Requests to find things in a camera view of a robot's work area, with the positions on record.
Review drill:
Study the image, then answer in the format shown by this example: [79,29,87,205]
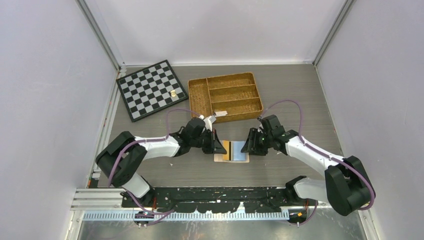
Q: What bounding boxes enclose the white card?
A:
[214,110,228,117]

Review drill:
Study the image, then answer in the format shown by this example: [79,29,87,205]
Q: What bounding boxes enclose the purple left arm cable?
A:
[107,108,205,227]

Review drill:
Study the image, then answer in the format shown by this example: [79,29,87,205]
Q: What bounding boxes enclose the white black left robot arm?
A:
[95,116,227,207]

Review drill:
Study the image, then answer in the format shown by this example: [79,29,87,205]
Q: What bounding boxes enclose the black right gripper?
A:
[241,127,273,156]

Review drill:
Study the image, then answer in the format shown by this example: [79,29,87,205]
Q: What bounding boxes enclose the woven wicker divided tray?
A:
[188,72,264,123]

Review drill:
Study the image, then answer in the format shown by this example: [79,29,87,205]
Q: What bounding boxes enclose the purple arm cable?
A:
[107,108,205,227]
[257,99,377,228]

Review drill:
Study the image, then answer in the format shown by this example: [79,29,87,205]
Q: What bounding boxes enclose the beige leather card holder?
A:
[213,141,250,163]

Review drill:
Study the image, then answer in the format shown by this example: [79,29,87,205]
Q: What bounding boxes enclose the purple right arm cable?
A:
[257,99,377,228]

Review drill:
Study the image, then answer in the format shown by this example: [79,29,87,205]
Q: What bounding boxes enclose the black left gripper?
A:
[190,128,227,154]

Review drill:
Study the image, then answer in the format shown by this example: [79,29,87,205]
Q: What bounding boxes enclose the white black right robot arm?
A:
[241,115,376,216]

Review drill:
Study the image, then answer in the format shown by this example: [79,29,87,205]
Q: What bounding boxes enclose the black white chessboard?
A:
[116,60,189,122]

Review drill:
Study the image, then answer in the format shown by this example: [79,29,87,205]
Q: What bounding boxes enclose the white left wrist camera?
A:
[203,115,216,131]

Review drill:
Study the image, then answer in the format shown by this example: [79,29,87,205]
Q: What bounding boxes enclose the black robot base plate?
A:
[121,186,319,215]

